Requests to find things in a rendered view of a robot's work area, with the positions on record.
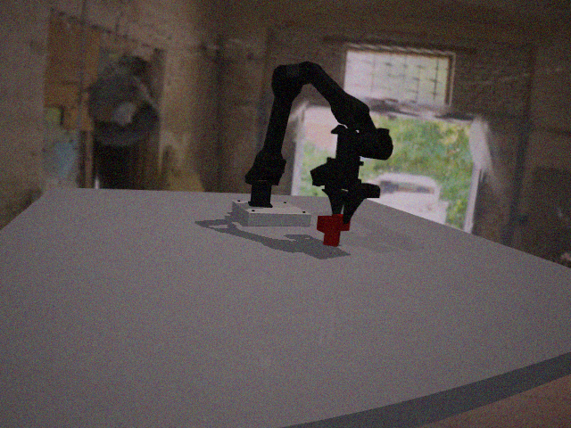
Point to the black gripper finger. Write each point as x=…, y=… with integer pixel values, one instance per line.
x=351, y=203
x=336, y=200

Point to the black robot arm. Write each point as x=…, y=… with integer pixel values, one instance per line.
x=286, y=84

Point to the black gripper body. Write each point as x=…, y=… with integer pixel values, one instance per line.
x=351, y=182

